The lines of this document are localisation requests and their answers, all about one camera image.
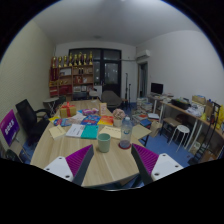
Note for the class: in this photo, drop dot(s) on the blue and red book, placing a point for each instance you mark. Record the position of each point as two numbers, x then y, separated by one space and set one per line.
90 120

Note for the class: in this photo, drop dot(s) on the wooden shelf unit with trophies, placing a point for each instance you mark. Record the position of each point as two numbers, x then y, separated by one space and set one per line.
71 78

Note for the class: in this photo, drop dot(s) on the black bag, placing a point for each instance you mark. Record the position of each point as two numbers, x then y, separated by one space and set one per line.
13 156

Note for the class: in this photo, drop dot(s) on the teal book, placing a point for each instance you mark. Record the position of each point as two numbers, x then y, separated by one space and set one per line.
90 132

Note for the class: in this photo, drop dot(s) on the yellow gift box red ribbon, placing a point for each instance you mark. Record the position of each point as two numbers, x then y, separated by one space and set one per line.
67 111

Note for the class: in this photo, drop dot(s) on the long wooden side desk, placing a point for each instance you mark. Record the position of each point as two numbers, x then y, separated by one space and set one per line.
186 111

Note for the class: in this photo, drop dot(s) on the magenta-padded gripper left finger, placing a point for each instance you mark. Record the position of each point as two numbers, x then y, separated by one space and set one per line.
59 166

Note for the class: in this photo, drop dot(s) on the white wall air conditioner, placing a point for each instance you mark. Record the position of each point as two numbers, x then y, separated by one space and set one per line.
143 54

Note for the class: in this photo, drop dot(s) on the black computer monitor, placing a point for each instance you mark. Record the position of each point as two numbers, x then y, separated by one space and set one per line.
157 88

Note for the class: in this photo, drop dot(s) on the pink flower pot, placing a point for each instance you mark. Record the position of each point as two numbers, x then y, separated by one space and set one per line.
118 115

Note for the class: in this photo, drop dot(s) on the black office chair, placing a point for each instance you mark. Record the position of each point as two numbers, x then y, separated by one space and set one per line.
28 120

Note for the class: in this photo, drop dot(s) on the clear plastic water bottle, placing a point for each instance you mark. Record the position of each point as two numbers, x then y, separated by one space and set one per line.
126 131

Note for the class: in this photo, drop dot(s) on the small round side table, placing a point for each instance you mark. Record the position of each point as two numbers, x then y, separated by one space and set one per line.
50 99

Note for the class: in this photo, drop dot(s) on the light green cup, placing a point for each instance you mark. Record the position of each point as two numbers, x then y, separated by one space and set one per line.
104 144

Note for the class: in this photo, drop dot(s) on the pale yellow book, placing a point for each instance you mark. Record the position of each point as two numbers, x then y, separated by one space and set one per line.
57 132

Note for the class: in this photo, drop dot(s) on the white round stool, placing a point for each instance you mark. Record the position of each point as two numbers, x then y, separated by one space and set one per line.
182 128

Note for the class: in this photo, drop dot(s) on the pile of books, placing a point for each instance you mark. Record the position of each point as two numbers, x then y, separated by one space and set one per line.
143 108

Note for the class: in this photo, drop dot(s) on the small orange standing box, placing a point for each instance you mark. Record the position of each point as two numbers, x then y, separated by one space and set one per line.
103 109

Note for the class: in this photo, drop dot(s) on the white booklet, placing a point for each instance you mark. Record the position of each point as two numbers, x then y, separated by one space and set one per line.
75 130

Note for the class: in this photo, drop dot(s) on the flat round red coaster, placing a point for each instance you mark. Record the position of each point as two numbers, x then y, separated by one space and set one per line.
120 147

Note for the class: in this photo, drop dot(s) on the purple sign board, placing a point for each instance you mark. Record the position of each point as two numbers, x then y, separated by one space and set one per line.
9 127

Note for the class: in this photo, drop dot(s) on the kraft paper envelope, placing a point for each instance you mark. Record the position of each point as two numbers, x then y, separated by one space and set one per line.
111 131

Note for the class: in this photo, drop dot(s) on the pink flat box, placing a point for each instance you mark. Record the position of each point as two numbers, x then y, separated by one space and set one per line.
90 111

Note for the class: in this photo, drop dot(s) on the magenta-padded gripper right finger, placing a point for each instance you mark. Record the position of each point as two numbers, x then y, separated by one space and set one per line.
165 166

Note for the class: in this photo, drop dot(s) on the grey armchair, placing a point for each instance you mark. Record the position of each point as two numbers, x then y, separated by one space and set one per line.
111 99

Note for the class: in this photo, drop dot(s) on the orange book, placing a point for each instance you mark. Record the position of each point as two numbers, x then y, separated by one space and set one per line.
106 120

